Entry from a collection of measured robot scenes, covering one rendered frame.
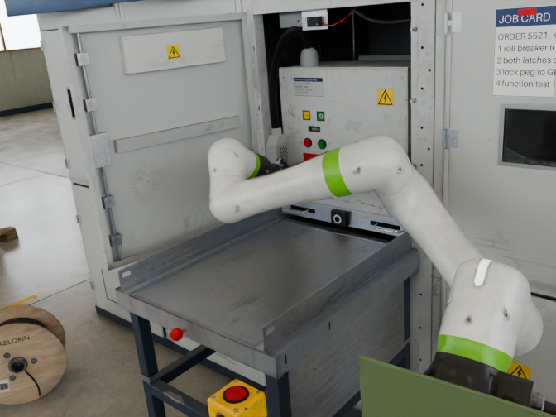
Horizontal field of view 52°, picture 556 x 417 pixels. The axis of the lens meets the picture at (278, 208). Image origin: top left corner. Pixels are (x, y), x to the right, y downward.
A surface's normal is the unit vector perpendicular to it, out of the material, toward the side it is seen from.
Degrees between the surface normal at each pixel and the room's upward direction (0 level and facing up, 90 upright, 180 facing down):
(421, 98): 90
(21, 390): 90
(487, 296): 47
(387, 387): 90
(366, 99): 90
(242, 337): 0
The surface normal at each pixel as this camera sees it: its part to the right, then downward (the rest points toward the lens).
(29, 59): 0.76, 0.15
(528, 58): -0.65, 0.29
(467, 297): -0.65, -0.45
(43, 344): 0.35, 0.28
